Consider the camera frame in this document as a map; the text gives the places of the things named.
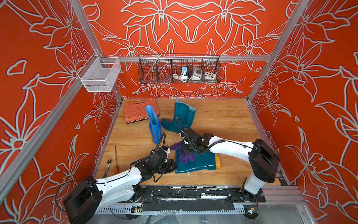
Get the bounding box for purple cloth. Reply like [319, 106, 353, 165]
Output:
[169, 141, 195, 164]

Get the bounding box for teal boot with yellow sole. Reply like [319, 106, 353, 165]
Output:
[161, 100, 197, 133]

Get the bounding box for bright blue rubber boot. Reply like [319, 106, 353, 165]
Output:
[145, 105, 162, 144]

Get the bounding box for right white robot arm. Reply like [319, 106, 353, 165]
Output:
[179, 128, 280, 196]

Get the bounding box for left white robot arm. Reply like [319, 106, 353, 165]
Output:
[63, 146, 178, 224]

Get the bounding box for metal wrench on floor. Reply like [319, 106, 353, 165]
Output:
[103, 159, 112, 178]

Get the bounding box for orange plastic tool case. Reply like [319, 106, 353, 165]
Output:
[124, 98, 160, 123]

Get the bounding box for white cube with dots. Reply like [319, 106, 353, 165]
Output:
[204, 72, 217, 83]

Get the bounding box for white grey device in basket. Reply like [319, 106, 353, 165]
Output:
[189, 67, 202, 81]

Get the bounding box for black wire wall basket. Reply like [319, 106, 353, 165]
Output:
[138, 53, 222, 84]

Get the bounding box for white mesh wall basket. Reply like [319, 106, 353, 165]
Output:
[78, 58, 122, 92]

